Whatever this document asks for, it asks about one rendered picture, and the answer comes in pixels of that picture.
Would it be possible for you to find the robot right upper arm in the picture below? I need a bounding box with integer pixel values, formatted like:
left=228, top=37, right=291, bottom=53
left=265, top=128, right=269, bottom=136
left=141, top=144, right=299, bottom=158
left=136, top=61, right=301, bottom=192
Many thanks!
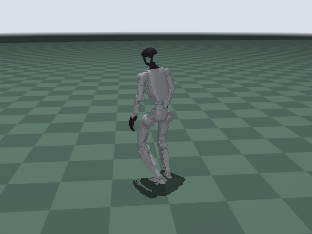
left=164, top=68, right=175, bottom=94

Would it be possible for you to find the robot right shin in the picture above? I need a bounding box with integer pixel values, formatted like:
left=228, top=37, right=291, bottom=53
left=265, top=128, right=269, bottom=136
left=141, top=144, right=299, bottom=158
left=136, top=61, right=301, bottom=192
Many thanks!
left=158, top=140, right=171, bottom=176

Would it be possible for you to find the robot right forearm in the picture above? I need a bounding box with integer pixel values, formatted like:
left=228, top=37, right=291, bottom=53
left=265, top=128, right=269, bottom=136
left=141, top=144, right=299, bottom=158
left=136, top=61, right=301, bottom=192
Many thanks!
left=164, top=93, right=173, bottom=108

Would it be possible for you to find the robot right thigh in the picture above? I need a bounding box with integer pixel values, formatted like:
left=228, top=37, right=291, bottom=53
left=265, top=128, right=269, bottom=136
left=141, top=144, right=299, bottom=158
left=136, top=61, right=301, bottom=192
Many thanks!
left=157, top=111, right=174, bottom=149

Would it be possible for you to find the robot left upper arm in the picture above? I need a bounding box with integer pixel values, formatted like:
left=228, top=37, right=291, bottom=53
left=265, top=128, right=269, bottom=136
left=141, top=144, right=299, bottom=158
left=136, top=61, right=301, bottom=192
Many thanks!
left=136, top=72, right=148, bottom=102

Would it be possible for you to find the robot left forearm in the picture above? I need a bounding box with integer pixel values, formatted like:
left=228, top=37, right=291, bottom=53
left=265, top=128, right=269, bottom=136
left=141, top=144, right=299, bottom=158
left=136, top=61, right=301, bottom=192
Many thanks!
left=131, top=95, right=141, bottom=119

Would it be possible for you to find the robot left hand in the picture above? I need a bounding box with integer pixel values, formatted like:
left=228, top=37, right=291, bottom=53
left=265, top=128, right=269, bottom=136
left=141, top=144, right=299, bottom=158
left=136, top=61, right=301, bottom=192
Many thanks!
left=129, top=116, right=137, bottom=131

